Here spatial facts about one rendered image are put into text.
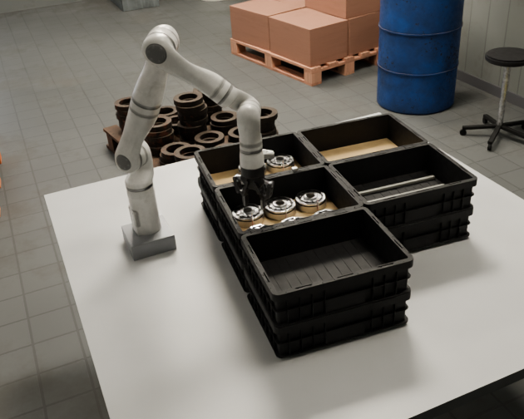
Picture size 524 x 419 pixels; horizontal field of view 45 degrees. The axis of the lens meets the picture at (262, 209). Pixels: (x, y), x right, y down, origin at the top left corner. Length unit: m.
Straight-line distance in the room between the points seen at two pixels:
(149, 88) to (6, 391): 1.53
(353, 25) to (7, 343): 3.88
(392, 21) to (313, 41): 0.91
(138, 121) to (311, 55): 3.62
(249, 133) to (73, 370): 1.45
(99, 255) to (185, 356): 0.61
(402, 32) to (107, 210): 2.86
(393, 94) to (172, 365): 3.51
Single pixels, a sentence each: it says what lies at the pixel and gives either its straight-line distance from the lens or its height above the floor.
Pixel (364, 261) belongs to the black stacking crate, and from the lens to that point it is 1.87.
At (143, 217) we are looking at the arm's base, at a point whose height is 0.83.
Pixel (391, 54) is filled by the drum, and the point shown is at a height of 0.44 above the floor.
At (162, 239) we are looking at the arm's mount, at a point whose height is 0.75.
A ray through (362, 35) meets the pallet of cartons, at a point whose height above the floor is 0.31.
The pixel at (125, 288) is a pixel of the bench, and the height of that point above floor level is 0.70.
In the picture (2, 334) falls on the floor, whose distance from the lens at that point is 3.21.
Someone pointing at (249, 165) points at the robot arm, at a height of 1.05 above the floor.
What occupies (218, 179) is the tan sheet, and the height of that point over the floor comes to 0.83.
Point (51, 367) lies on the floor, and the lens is 2.94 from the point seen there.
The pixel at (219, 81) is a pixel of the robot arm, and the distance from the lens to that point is 1.84.
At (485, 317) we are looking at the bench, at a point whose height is 0.70.
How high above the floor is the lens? 1.93
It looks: 31 degrees down
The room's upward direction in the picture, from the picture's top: 4 degrees counter-clockwise
